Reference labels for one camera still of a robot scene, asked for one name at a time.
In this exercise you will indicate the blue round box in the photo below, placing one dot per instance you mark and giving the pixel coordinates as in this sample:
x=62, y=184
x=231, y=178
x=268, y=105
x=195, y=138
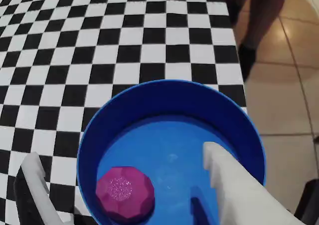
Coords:
x=169, y=140

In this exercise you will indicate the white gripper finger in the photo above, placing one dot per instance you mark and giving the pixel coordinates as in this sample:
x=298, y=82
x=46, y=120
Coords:
x=239, y=197
x=37, y=197

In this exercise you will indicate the pink faceted ball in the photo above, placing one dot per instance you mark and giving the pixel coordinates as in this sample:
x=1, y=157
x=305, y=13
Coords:
x=124, y=195

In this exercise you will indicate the person leg with dark sock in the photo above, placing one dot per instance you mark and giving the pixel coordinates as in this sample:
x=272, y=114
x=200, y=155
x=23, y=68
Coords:
x=259, y=15

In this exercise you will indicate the black white checkered mat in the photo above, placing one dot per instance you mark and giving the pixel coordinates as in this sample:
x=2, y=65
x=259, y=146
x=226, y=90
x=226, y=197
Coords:
x=99, y=48

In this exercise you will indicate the black chair part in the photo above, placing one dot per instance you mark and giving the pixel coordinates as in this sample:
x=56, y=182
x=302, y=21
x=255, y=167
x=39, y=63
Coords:
x=309, y=200

